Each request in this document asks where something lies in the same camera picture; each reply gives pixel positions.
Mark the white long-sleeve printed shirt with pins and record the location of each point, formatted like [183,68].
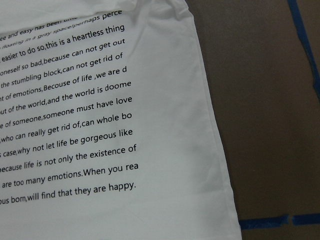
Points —
[107,130]

